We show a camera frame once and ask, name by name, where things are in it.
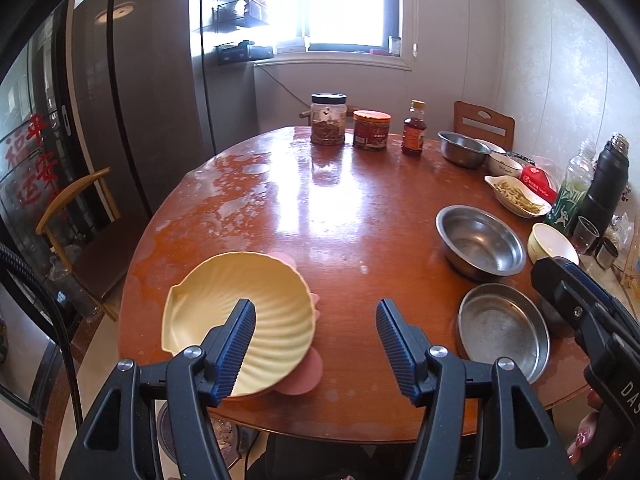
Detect green drink bottle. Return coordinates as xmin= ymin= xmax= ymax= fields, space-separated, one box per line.
xmin=544 ymin=141 xmax=598 ymax=235

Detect black thermos flask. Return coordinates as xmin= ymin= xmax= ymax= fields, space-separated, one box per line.
xmin=575 ymin=133 xmax=631 ymax=241

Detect window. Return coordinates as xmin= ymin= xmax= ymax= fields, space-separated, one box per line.
xmin=250 ymin=0 xmax=416 ymax=66

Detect yellow bowl with handle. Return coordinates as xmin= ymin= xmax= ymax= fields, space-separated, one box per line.
xmin=527 ymin=222 xmax=580 ymax=267

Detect red packet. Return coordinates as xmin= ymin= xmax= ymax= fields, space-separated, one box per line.
xmin=518 ymin=166 xmax=558 ymax=203

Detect shallow steel plate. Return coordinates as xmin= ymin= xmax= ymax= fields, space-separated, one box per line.
xmin=457 ymin=282 xmax=551 ymax=385

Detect curved-back wooden chair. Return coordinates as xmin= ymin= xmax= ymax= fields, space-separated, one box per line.
xmin=36 ymin=167 xmax=151 ymax=321

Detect black wire shelf rack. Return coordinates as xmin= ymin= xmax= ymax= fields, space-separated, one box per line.
xmin=210 ymin=0 xmax=273 ymax=66

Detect steel thermos cup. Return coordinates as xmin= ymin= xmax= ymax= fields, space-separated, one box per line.
xmin=595 ymin=236 xmax=620 ymax=270

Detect grey refrigerator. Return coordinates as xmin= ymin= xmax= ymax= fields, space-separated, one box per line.
xmin=67 ymin=0 xmax=216 ymax=221

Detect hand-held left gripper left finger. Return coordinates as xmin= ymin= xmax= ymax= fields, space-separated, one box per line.
xmin=75 ymin=298 xmax=257 ymax=480

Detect clear plastic cup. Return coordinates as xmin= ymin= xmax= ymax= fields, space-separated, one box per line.
xmin=571 ymin=216 xmax=599 ymax=256

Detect yellow shell-shaped plate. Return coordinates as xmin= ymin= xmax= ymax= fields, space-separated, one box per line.
xmin=161 ymin=251 xmax=317 ymax=398

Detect brown sauce bottle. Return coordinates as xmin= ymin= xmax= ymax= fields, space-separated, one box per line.
xmin=401 ymin=100 xmax=427 ymax=157

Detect pink plate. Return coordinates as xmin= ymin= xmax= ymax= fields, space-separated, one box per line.
xmin=245 ymin=252 xmax=323 ymax=400

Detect dark glass door red decals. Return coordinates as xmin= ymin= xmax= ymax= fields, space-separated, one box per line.
xmin=0 ymin=10 xmax=101 ymax=286

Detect red tin can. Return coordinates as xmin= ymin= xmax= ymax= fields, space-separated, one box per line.
xmin=352 ymin=110 xmax=392 ymax=152

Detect white dish with food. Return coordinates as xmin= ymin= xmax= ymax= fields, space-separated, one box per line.
xmin=483 ymin=175 xmax=552 ymax=219

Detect white ceramic bowl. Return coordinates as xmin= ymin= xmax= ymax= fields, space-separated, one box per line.
xmin=475 ymin=139 xmax=525 ymax=177

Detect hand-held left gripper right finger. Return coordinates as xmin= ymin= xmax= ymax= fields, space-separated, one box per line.
xmin=375 ymin=298 xmax=576 ymax=480

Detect glass jar with black lid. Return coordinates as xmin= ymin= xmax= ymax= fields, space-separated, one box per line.
xmin=310 ymin=93 xmax=348 ymax=147

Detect black braided cable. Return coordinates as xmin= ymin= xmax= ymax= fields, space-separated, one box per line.
xmin=0 ymin=242 xmax=83 ymax=426

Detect small steel bowl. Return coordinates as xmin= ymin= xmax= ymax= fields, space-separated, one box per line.
xmin=438 ymin=131 xmax=492 ymax=168

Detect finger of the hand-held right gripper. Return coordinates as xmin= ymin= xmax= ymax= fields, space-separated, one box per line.
xmin=552 ymin=257 xmax=640 ymax=341
xmin=531 ymin=259 xmax=616 ymax=356

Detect large steel bowl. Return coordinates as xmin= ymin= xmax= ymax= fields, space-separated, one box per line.
xmin=435 ymin=205 xmax=528 ymax=282

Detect wooden chair with cutout back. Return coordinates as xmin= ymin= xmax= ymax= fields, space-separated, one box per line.
xmin=452 ymin=101 xmax=516 ymax=152

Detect person's right hand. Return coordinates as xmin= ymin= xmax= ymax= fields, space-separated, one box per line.
xmin=567 ymin=391 xmax=606 ymax=465

